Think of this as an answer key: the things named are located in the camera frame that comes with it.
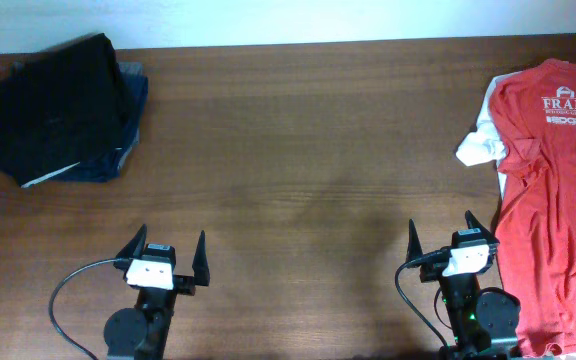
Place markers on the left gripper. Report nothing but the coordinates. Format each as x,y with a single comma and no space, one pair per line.
184,283

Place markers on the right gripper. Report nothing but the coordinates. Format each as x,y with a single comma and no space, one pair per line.
429,270

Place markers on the orange red printed t-shirt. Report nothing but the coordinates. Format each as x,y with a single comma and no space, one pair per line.
534,112

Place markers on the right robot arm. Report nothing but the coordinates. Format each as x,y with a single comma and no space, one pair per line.
483,321

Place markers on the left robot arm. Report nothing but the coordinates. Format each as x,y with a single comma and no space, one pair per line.
140,332

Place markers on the white t-shirt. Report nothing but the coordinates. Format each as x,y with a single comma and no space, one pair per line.
484,144

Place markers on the navy blue folded garment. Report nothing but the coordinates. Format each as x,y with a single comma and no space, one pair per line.
107,166

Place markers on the black folded garment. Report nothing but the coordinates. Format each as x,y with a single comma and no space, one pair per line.
60,110

